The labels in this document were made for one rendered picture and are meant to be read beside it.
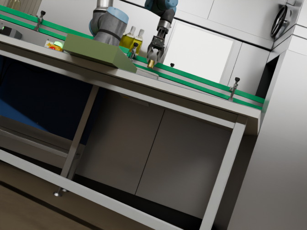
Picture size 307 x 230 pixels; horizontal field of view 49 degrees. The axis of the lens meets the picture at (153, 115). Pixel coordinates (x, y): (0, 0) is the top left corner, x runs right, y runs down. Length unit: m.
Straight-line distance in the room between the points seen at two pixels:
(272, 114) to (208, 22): 0.80
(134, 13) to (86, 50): 0.96
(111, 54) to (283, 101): 1.05
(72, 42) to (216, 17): 1.21
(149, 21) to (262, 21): 0.78
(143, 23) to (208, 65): 0.53
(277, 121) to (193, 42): 0.79
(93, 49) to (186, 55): 0.97
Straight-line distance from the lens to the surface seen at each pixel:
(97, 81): 1.59
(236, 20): 2.49
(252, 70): 2.42
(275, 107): 2.03
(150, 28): 2.38
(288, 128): 2.05
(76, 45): 1.56
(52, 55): 1.70
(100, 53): 1.49
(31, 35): 2.22
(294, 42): 2.14
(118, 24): 1.68
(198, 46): 2.36
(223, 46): 2.39
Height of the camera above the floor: 0.52
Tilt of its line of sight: 3 degrees up
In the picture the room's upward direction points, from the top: 19 degrees clockwise
